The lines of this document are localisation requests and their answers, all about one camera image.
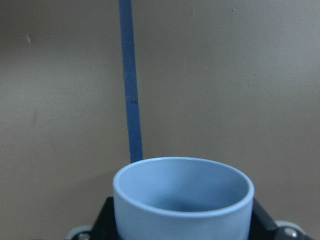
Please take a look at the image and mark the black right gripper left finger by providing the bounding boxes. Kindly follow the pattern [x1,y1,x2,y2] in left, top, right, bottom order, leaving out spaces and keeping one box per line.
[89,196,118,240]

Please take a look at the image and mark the light blue plastic cup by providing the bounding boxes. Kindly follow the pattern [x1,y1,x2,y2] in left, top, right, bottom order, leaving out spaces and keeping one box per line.
[113,157,255,240]

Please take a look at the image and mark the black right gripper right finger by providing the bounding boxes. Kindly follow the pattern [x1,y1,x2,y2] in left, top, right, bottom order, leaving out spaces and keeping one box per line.
[248,198,279,240]

